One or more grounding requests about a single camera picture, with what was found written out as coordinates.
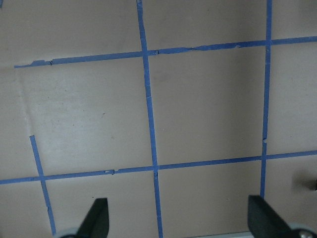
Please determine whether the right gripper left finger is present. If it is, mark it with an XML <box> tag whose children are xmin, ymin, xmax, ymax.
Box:
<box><xmin>75</xmin><ymin>198</ymin><xmax>109</xmax><ymax>238</ymax></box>

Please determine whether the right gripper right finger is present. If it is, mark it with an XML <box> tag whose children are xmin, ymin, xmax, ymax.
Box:
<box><xmin>247</xmin><ymin>195</ymin><xmax>301</xmax><ymax>238</ymax></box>

